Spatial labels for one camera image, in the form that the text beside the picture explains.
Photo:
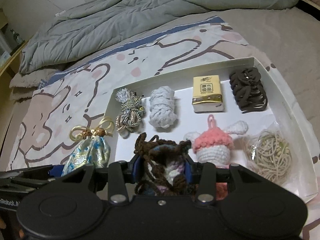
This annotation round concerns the wooden bedside shelf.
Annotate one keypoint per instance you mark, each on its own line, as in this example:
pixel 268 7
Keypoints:
pixel 5 46

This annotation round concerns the dark brown crochet pouch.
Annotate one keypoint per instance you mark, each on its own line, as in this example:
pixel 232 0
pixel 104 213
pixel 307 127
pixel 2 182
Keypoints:
pixel 164 164

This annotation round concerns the dark brown hair claw clip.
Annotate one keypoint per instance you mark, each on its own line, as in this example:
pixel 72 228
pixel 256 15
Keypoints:
pixel 248 90

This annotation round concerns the white shallow cardboard box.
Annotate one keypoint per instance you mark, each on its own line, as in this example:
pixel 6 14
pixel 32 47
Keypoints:
pixel 283 112

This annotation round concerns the beige folded fleece blanket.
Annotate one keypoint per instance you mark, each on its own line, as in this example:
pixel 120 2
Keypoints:
pixel 23 85

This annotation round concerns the yellow tissue pack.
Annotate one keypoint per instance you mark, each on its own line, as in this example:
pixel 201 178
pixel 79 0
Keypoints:
pixel 207 94

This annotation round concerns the pink crochet bunny doll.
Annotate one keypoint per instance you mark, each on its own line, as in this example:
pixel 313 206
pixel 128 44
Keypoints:
pixel 215 144

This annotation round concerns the blue floral satin pouch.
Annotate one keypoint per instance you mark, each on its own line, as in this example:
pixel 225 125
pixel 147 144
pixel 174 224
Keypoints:
pixel 92 148

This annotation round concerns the white grey yarn ball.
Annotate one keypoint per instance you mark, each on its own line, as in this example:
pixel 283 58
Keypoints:
pixel 162 107

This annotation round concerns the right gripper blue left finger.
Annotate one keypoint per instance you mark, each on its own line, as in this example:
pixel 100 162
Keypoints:
pixel 134 167

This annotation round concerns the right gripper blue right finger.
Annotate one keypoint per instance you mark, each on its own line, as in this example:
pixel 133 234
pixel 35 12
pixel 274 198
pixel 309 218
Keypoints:
pixel 190 169

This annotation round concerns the grey quilted duvet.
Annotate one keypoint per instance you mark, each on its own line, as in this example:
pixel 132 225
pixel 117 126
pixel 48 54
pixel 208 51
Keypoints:
pixel 93 26

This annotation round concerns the clear bag of cords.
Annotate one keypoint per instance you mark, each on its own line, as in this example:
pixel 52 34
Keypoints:
pixel 268 154

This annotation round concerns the tissue box on shelf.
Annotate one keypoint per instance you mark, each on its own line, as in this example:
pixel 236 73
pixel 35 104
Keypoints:
pixel 4 58

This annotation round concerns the dark glass bottle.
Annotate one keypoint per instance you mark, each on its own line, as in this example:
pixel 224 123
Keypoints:
pixel 17 37

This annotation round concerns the cartoon bear blanket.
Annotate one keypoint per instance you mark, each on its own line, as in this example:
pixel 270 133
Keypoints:
pixel 80 95

